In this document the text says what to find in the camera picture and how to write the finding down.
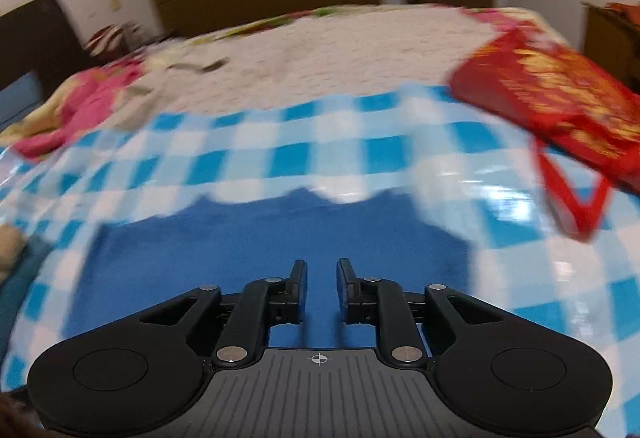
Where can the blue checkered plastic sheet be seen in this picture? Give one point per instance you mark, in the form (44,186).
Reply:
(250,153)

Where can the red tote bag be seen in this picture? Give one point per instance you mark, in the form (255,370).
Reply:
(555,83)

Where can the teal cloth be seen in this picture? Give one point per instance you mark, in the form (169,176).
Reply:
(25,268)

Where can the zebra striped pillow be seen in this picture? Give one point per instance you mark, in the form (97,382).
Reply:
(117,40)

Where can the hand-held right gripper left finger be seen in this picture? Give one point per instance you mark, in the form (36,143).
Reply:
(300,288)

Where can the dark wooden headboard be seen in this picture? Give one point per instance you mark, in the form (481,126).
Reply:
(40,38)

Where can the pink floral blanket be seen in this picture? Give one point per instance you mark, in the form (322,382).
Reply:
(85,103)

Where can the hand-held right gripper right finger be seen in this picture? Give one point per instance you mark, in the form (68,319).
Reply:
(342,288)

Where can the blue striped knit sweater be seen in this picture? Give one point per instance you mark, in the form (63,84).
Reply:
(250,248)

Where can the blue pillow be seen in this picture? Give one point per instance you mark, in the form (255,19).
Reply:
(17,98)

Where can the beige striped knit sweater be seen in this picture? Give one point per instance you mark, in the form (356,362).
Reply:
(10,248)

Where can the white floral bedsheet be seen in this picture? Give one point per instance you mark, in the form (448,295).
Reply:
(325,53)

